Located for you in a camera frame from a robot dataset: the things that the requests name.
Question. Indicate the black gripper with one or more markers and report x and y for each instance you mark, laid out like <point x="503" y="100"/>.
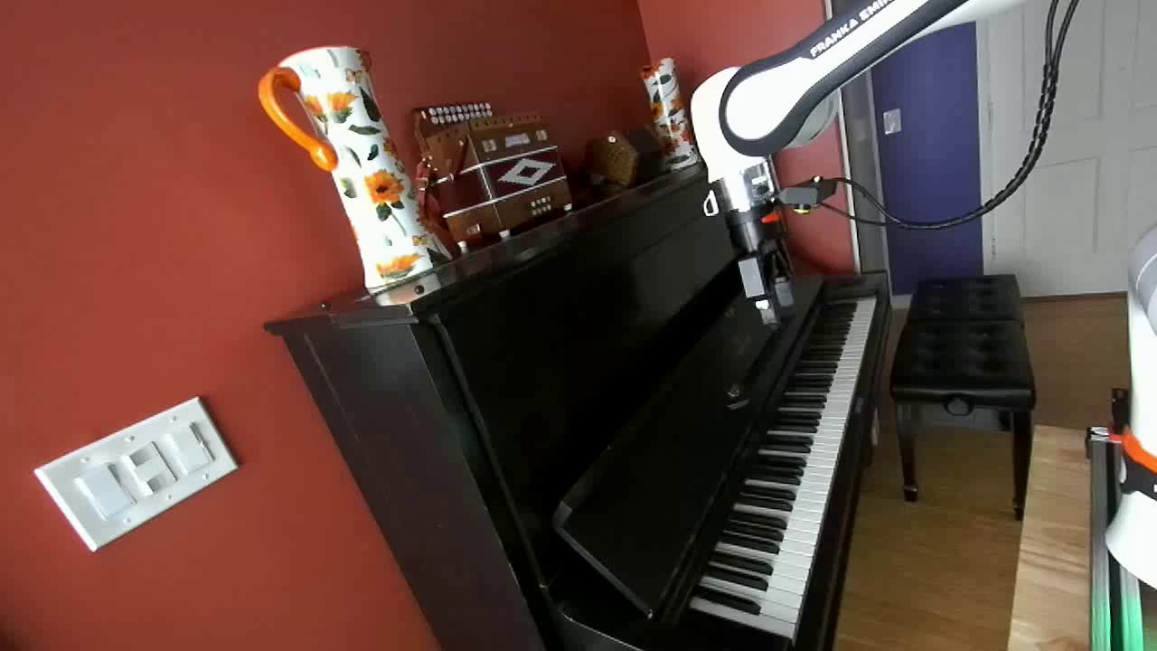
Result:
<point x="760" y="253"/>

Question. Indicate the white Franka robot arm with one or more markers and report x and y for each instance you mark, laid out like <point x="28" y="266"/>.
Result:
<point x="818" y="84"/>

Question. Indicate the black tufted piano bench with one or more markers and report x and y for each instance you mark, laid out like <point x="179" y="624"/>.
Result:
<point x="963" y="337"/>

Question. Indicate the black upright piano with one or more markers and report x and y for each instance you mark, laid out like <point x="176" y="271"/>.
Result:
<point x="581" y="362"/>

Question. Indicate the small floral ceramic vase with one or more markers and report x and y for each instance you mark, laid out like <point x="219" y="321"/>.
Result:
<point x="666" y="113"/>

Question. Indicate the brown wooden ornament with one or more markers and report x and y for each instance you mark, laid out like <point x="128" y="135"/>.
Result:
<point x="611" y="160"/>

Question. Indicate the purple door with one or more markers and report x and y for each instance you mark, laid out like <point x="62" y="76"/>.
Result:
<point x="928" y="146"/>

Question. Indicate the white panel door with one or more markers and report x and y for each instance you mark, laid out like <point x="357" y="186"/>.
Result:
<point x="1085" y="217"/>

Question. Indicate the light wooden table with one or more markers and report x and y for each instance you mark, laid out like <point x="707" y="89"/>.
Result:
<point x="1050" y="544"/>

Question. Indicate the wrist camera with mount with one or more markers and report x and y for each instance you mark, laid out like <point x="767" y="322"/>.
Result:
<point x="754" y="190"/>

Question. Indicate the black metal frame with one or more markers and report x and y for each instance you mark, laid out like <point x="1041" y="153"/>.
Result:
<point x="1104" y="581"/>

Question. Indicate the white light switch plate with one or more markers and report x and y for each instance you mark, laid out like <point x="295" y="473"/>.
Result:
<point x="133" y="473"/>

